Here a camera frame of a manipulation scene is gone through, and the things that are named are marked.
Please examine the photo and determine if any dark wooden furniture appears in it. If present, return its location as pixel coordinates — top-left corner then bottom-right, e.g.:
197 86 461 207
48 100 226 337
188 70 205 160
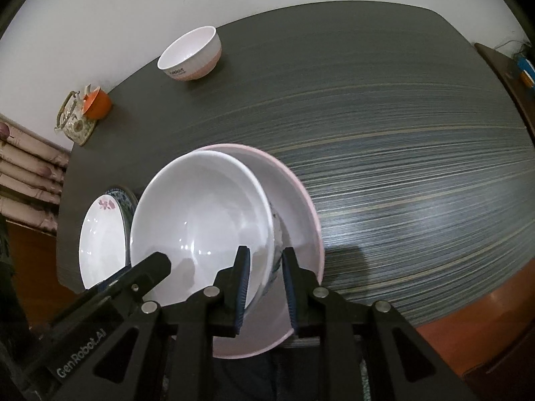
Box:
474 42 535 145

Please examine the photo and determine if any white bowl with pink base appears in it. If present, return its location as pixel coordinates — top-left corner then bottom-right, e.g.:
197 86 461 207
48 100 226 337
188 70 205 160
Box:
157 26 222 83

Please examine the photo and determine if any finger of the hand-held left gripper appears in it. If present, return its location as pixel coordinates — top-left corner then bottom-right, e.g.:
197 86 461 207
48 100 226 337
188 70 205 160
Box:
86 252 172 301

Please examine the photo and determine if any large pink bowl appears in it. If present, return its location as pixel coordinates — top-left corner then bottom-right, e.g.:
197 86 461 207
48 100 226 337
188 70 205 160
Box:
196 143 325 360

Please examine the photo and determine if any blue floral plate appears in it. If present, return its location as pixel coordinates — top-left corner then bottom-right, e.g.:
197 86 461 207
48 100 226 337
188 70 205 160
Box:
106 186 139 235

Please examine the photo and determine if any pink pleated curtain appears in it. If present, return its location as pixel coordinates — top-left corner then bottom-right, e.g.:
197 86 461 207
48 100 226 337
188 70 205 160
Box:
0 113 70 235

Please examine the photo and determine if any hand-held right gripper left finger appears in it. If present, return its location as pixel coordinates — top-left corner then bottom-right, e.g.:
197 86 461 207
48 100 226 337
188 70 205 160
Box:
63 246 252 401

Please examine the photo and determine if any white plate with pink roses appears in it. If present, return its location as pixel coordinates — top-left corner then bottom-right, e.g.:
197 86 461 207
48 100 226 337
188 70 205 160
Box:
79 194 131 291

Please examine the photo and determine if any orange cup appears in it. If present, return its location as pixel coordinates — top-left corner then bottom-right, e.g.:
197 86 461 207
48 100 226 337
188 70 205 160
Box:
82 88 113 121

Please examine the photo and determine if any floral teapot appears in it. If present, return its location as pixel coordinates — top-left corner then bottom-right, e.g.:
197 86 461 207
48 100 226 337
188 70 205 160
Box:
54 85 99 147

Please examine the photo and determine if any white bowl with blue print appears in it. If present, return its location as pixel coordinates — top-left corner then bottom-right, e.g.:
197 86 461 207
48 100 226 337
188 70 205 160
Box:
129 150 282 315

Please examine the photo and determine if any blue and orange object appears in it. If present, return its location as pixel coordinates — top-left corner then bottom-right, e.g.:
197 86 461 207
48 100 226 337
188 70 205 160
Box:
517 55 535 89

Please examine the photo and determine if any wooden cabinet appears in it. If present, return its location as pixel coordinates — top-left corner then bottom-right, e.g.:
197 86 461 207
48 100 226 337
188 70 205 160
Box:
0 221 64 327

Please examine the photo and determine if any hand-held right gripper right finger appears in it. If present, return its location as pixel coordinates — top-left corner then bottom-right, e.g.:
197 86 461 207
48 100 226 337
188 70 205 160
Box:
282 247 477 401

